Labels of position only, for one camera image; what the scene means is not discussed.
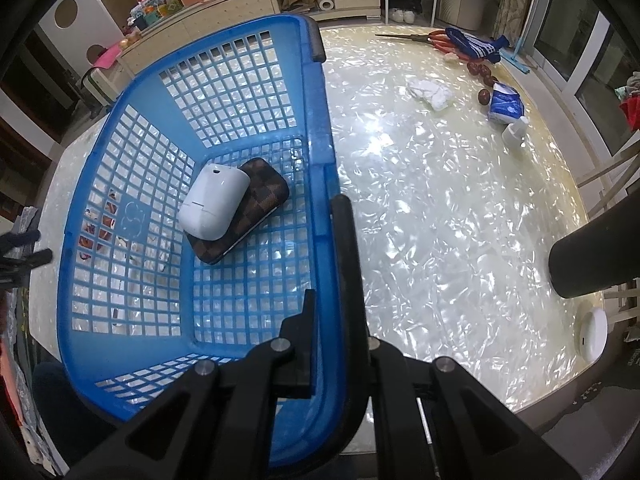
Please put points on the black cylinder handle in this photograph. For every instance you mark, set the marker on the black cylinder handle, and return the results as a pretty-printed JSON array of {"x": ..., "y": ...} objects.
[{"x": 602, "y": 253}]

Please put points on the paper towel roll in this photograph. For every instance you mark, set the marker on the paper towel roll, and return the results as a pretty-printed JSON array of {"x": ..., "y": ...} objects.
[{"x": 325, "y": 5}]

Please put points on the blue tissue pack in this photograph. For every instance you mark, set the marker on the blue tissue pack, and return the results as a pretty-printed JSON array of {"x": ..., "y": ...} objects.
[{"x": 505, "y": 105}]

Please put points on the brown checkered glasses case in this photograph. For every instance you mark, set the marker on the brown checkered glasses case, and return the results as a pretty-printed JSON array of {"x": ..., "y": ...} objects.
[{"x": 267, "y": 191}]

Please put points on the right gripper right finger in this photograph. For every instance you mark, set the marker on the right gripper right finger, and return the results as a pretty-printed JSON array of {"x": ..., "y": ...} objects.
[{"x": 432, "y": 420}]

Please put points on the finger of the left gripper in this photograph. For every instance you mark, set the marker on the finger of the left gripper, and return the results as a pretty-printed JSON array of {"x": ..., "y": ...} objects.
[
  {"x": 15, "y": 271},
  {"x": 11, "y": 240}
]

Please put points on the red date fruit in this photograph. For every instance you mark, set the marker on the red date fruit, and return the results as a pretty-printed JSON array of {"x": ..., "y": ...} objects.
[
  {"x": 484, "y": 97},
  {"x": 473, "y": 68}
]

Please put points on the blue plastic basket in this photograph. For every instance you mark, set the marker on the blue plastic basket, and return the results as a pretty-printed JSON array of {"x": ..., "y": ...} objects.
[{"x": 136, "y": 306}]

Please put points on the white round device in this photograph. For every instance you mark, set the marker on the white round device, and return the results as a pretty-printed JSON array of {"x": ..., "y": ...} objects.
[{"x": 593, "y": 334}]

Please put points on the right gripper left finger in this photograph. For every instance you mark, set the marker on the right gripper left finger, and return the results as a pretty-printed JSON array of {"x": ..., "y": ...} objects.
[{"x": 215, "y": 419}]

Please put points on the blue striped sock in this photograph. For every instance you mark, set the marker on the blue striped sock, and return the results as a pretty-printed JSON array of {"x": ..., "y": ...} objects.
[{"x": 476, "y": 48}]

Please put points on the beige suitcase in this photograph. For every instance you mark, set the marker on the beige suitcase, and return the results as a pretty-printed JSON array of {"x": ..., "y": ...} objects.
[{"x": 106, "y": 84}]

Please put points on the crumpled white tissue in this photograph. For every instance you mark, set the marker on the crumpled white tissue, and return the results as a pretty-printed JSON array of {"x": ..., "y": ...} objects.
[{"x": 437, "y": 96}]

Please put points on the cream tv cabinet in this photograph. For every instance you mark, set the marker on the cream tv cabinet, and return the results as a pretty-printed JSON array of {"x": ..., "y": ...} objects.
[{"x": 202, "y": 19}]

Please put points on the red handled scissors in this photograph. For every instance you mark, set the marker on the red handled scissors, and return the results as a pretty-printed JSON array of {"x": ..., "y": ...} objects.
[{"x": 436, "y": 38}]

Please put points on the small white bottle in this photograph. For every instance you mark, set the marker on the small white bottle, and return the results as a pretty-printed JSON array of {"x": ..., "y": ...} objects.
[{"x": 514, "y": 134}]

